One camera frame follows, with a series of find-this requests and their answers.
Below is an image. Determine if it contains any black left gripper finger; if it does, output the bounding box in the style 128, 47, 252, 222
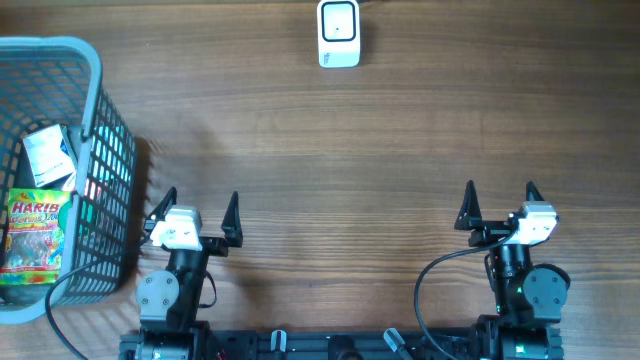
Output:
221, 191, 243, 248
145, 187, 177, 223

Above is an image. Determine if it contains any white blue paper box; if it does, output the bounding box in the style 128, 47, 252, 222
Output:
23, 124, 77, 188

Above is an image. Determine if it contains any Haribo gummy worms bag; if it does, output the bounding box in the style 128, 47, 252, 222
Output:
1, 188, 70, 286

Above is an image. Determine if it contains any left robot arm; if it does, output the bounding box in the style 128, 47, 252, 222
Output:
119, 187, 243, 360

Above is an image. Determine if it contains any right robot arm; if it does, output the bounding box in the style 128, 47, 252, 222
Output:
454, 181, 571, 360

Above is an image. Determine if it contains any white barcode scanner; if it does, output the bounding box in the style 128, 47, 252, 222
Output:
316, 0, 361, 69

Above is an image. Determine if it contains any grey plastic mesh basket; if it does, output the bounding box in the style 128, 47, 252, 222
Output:
1, 37, 138, 325

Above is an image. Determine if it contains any black right camera cable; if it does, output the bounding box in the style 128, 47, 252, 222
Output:
413, 229, 519, 360

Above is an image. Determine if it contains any black camera cable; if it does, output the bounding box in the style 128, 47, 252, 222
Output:
44, 234, 151, 360
413, 229, 519, 360

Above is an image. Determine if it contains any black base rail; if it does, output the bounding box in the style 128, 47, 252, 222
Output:
118, 327, 565, 360

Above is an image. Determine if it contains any black left camera cable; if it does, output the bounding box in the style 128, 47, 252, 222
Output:
44, 234, 151, 360

